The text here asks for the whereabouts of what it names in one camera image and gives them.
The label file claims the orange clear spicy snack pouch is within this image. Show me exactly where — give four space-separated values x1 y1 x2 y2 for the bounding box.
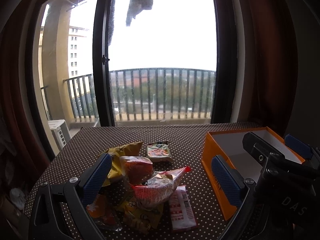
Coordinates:
86 194 117 227

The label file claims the red white peanut snack bag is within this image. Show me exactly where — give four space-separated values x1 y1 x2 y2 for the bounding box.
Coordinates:
131 166 191 209

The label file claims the yellow cartoon noodle snack packet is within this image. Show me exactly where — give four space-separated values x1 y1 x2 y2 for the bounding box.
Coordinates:
117 192 164 234

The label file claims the green noodle snack packet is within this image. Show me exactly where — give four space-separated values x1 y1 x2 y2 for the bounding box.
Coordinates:
146 140 174 163

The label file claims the red clear spicy snack pouch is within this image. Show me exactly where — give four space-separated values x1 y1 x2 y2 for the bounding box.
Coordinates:
120 156 154 185

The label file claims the yellow honey butter chip bag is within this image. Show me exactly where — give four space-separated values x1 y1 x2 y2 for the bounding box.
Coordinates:
98 141 145 187

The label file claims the orange cardboard box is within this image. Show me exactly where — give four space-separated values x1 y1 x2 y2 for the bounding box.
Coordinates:
201 127 305 220

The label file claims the dark red curtain right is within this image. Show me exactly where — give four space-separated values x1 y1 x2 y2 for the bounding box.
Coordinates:
241 0 298 136

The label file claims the dark red curtain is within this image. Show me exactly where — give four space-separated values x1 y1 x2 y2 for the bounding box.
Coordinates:
241 0 298 136
1 0 54 191

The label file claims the white red sachet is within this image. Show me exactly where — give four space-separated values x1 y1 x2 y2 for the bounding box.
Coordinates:
169 185 197 231

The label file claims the dark red curtain left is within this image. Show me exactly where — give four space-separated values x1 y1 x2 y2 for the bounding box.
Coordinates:
1 0 54 191

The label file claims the brown polka dot tablecloth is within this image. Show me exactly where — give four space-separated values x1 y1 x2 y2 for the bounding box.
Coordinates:
23 122 286 240

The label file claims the white air conditioner unit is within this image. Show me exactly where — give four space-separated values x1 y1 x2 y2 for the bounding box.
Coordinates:
48 119 71 151

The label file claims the black balcony railing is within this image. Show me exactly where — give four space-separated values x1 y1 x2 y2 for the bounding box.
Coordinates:
40 68 217 121

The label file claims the black window frame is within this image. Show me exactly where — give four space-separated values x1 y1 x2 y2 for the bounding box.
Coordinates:
92 0 238 127

